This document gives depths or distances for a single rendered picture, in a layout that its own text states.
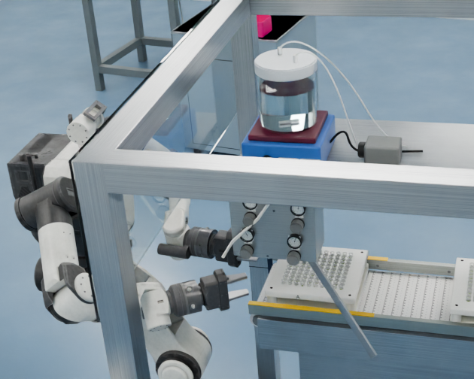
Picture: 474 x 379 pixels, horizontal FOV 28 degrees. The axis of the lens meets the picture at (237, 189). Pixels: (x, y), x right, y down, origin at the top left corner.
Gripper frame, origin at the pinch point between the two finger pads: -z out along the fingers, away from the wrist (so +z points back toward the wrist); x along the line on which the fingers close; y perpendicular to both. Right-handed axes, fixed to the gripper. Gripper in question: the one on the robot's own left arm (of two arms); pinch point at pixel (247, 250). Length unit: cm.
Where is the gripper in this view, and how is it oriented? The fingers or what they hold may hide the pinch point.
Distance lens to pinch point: 273.1
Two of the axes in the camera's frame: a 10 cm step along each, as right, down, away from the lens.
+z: -9.1, -1.2, 3.9
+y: -4.0, 4.6, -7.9
